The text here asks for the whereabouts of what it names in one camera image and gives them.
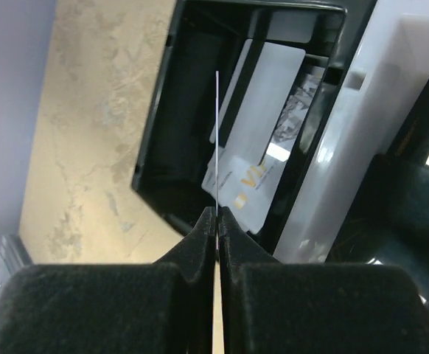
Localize white credit card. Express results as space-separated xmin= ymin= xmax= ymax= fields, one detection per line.
xmin=214 ymin=70 xmax=220 ymax=262

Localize black wallet in bin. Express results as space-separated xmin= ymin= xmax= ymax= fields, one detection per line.
xmin=327 ymin=78 xmax=429 ymax=311

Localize black plastic bin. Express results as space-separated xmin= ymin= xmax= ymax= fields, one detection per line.
xmin=131 ymin=1 xmax=375 ymax=252

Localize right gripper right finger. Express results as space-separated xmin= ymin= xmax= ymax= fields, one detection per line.
xmin=217 ymin=207 xmax=429 ymax=353

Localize white plastic bin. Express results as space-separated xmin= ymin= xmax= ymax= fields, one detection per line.
xmin=273 ymin=1 xmax=429 ymax=263

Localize grey cards in bin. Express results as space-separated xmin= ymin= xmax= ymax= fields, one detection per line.
xmin=200 ymin=10 xmax=326 ymax=235

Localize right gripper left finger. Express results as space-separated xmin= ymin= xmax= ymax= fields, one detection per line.
xmin=0 ymin=207 xmax=216 ymax=353

